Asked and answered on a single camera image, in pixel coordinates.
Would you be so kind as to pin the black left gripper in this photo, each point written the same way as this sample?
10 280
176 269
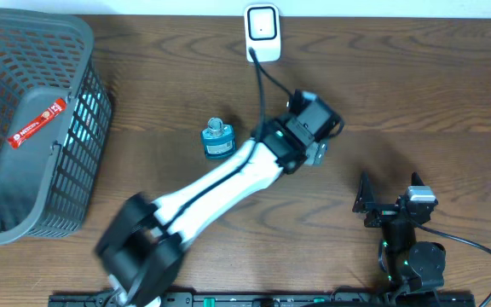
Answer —
318 149

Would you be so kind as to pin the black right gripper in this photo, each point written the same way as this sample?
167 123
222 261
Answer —
365 202

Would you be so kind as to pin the teal mouthwash bottle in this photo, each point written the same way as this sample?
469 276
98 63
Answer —
218 139

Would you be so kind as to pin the red Nescafe stick sachet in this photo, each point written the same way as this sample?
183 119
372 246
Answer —
55 109

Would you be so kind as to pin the white barcode scanner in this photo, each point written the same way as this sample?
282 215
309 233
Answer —
262 32

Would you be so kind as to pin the grey plastic mesh basket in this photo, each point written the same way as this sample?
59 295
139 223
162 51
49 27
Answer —
54 120

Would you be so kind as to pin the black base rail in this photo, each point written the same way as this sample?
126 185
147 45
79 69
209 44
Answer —
342 297

